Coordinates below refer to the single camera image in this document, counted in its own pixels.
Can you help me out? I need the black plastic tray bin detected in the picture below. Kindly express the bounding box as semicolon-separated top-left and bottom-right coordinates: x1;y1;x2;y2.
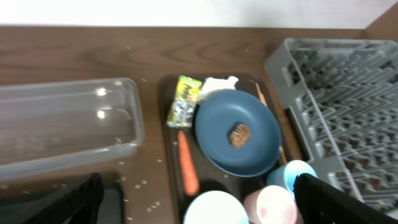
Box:
1;182;124;224

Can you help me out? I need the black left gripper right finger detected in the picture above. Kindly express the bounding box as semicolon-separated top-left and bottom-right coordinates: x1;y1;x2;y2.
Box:
294;174;397;224

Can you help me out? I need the wooden chopstick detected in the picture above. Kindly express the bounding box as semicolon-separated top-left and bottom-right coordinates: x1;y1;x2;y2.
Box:
254;82;287;166

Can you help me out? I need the grey dishwasher rack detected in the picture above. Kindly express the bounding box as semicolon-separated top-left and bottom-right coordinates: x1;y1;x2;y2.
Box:
264;38;397;217

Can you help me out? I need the pink cup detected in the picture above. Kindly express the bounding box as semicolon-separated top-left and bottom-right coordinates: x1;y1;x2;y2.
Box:
243;185;298;224

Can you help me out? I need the brown food piece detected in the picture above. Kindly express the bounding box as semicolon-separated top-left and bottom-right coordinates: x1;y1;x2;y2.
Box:
229;123;251;148

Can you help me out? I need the light blue rice bowl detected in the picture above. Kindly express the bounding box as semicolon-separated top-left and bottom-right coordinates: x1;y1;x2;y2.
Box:
183;190;250;224

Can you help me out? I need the crumpled white napkin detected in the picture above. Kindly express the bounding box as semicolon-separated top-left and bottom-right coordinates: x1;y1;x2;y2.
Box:
198;76;239;104

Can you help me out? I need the yellow green snack wrapper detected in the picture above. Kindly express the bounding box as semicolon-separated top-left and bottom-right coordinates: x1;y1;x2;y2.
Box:
167;76;202;128

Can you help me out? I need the dark blue plate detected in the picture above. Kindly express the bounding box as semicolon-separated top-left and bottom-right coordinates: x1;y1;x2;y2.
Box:
194;90;282;177

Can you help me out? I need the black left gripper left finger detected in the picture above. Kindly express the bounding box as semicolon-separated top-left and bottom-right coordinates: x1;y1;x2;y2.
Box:
18;173;104;224

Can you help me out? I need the clear plastic bin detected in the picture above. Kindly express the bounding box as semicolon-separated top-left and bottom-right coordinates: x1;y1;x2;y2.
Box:
1;78;145;182

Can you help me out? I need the orange carrot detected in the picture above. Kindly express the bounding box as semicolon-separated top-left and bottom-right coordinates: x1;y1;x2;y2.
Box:
177;130;200;197

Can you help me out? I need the light blue cup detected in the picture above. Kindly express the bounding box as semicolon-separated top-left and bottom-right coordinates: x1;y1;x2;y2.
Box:
266;160;318;198

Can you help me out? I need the brown serving tray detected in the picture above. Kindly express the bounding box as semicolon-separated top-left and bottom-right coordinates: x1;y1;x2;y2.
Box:
159;73;307;224

